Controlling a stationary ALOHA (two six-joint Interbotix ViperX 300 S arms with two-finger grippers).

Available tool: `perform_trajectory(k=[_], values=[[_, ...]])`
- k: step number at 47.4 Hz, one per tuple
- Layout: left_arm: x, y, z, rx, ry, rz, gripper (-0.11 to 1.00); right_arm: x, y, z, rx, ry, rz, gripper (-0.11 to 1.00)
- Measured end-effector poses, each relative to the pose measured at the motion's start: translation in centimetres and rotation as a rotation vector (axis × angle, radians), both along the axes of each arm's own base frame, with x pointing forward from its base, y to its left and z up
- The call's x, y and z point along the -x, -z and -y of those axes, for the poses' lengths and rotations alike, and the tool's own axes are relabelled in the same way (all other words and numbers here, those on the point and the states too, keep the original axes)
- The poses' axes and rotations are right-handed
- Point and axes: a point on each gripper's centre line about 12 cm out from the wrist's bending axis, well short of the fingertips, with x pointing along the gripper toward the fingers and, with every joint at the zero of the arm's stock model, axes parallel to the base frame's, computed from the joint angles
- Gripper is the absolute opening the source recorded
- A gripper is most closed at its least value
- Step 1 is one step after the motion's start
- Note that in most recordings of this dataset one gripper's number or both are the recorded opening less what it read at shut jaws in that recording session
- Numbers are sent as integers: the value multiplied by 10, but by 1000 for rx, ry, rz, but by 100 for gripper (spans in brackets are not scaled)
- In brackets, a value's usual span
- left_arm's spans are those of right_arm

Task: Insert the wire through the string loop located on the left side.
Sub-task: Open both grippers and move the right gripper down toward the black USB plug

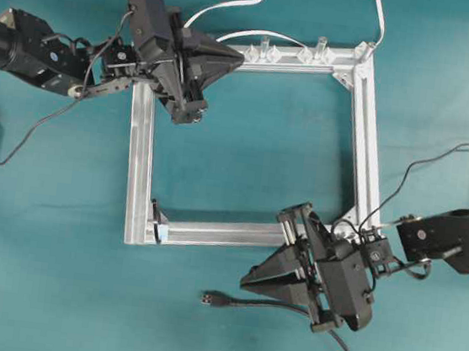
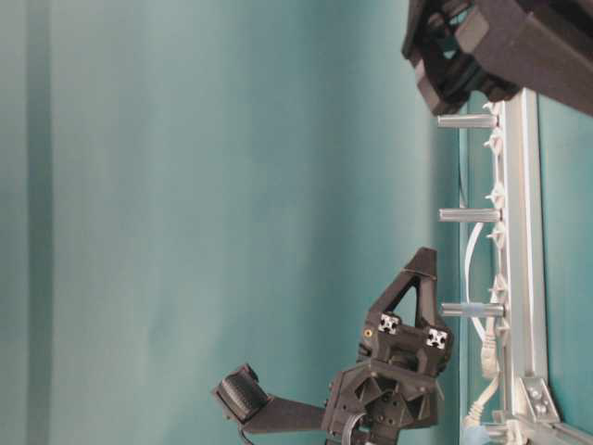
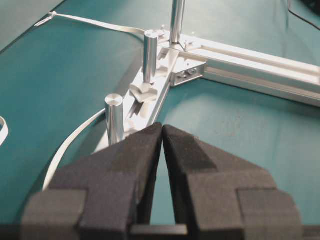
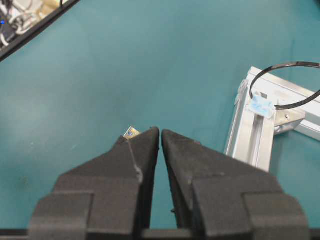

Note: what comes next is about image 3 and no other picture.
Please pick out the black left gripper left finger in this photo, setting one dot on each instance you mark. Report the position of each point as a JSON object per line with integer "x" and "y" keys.
{"x": 100, "y": 196}

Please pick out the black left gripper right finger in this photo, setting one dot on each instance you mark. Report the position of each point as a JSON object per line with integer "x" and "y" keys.
{"x": 220, "y": 196}

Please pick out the short aluminium post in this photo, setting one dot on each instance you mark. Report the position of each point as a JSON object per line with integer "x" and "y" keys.
{"x": 114, "y": 117}

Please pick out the aluminium extrusion frame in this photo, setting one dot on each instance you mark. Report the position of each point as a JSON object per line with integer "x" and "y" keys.
{"x": 226, "y": 64}

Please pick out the middle aluminium post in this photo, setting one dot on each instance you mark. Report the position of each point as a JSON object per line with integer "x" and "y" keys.
{"x": 150, "y": 55}

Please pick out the tall aluminium post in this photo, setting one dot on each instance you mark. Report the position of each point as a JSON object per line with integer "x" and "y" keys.
{"x": 177, "y": 14}

